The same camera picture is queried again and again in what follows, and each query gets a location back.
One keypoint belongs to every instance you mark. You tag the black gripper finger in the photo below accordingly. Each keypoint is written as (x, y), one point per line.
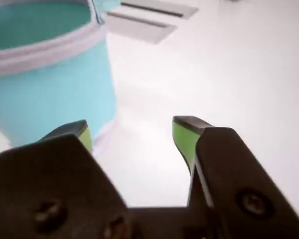
(54, 186)
(234, 179)

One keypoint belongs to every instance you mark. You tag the teal whale-shaped bin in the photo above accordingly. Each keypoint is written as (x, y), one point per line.
(52, 87)

